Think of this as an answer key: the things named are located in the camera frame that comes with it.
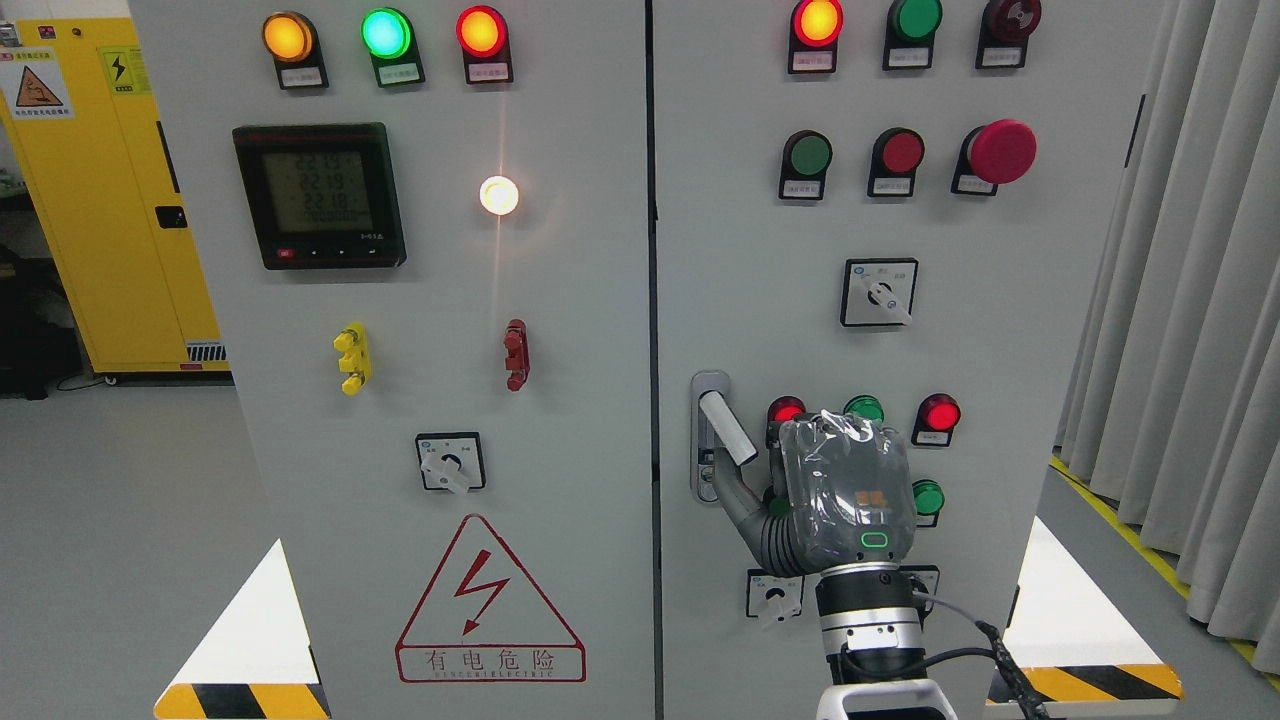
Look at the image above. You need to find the black key selector switch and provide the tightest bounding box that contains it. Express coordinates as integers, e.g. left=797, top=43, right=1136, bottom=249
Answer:
left=899, top=565, right=941, bottom=625

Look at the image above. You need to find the red terminal connector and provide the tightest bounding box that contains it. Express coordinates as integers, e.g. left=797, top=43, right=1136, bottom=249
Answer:
left=503, top=319, right=531, bottom=392

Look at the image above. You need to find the green lit indicator light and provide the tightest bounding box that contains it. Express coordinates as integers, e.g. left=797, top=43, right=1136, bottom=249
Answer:
left=360, top=6, right=426, bottom=88

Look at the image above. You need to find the red push button upper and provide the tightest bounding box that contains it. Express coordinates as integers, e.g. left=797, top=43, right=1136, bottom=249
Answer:
left=867, top=127, right=925, bottom=199

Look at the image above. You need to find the amber indicator light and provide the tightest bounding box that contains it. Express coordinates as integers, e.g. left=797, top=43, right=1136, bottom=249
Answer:
left=261, top=12, right=329, bottom=91

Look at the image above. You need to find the green top indicator light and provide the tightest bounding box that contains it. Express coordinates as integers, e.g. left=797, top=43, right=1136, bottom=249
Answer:
left=882, top=0, right=945, bottom=72

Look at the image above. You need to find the red indicator light left door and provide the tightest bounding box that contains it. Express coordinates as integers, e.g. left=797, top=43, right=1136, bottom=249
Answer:
left=454, top=5, right=515, bottom=85

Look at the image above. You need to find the left door rotary switch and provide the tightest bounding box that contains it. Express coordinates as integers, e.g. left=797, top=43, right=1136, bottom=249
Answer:
left=415, top=430, right=488, bottom=495

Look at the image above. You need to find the red lit light left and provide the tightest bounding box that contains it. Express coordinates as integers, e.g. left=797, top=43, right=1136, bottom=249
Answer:
left=765, top=395, right=806, bottom=451

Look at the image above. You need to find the grey electrical cabinet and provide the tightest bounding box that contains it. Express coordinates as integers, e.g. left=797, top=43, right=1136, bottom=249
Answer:
left=131, top=1, right=1170, bottom=719

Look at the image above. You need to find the green push button upper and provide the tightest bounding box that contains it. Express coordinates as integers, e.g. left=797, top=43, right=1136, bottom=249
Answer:
left=777, top=129, right=833, bottom=202

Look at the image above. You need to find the red emergency stop button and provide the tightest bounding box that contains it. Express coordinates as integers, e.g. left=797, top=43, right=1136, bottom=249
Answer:
left=950, top=118, right=1038, bottom=197

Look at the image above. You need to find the black digital power meter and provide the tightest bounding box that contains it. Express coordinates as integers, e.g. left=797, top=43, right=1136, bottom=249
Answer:
left=232, top=122, right=407, bottom=270

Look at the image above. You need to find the green push button lower right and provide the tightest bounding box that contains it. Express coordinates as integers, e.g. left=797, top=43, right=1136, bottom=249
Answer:
left=911, top=479, right=946, bottom=528

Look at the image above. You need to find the yellow terminal connector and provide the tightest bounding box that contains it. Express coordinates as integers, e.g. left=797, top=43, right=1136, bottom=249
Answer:
left=332, top=322, right=372, bottom=396

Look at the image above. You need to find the dark red buzzer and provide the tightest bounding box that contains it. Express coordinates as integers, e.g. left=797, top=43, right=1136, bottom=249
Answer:
left=975, top=0, right=1043, bottom=70

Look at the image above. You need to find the red lit light right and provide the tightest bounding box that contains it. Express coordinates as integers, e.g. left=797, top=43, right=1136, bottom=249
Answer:
left=911, top=393, right=963, bottom=448

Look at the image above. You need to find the grey curtain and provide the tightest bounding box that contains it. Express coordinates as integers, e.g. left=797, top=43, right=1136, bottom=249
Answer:
left=1059, top=1, right=1279, bottom=676

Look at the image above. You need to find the silver door handle lever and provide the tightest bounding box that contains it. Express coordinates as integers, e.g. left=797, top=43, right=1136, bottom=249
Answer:
left=698, top=389, right=758, bottom=466

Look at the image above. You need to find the yellow safety cabinet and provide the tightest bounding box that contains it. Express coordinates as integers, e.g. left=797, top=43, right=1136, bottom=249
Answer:
left=3, top=17, right=230, bottom=378

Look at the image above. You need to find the lower white rotary switch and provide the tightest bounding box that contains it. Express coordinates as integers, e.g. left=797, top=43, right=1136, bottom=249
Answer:
left=744, top=568, right=813, bottom=632

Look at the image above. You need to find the red electric hazard sign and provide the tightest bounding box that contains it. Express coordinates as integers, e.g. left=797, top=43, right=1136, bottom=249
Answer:
left=396, top=514, right=588, bottom=684

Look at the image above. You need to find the white lit indicator light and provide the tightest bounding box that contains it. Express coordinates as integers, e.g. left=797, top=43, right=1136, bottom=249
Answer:
left=477, top=176, right=521, bottom=217

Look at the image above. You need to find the red-orange top indicator light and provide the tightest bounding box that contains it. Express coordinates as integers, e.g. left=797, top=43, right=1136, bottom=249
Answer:
left=787, top=0, right=844, bottom=76

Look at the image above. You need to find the green push button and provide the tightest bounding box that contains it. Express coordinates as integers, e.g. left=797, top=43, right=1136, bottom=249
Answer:
left=911, top=479, right=946, bottom=528
left=777, top=129, right=833, bottom=202

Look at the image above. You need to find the red lit light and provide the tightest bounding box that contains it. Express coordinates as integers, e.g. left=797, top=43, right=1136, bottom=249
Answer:
left=911, top=393, right=963, bottom=448
left=765, top=395, right=806, bottom=451

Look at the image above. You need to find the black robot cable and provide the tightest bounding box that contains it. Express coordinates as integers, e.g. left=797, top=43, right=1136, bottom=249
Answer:
left=913, top=588, right=1051, bottom=720

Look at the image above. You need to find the upper right rotary switch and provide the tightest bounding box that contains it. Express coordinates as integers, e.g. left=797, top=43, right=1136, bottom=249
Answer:
left=838, top=258, right=919, bottom=328

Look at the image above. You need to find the silver handle lock base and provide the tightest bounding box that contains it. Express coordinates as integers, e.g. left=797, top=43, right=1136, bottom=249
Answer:
left=689, top=370, right=730, bottom=506

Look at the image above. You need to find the green light middle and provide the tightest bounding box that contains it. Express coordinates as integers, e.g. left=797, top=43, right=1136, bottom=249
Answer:
left=842, top=395, right=884, bottom=423

